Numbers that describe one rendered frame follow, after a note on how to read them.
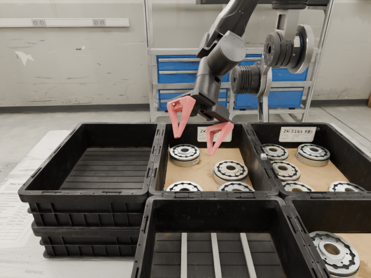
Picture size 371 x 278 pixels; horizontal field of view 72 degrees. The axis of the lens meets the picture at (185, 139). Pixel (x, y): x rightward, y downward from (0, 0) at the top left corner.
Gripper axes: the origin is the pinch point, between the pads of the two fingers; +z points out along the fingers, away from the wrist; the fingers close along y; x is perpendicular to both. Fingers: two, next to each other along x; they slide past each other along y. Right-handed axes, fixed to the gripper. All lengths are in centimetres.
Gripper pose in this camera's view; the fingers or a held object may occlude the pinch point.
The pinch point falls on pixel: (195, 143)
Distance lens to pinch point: 51.8
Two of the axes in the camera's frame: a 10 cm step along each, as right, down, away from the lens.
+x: -6.6, 1.3, 7.4
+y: 7.2, 3.7, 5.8
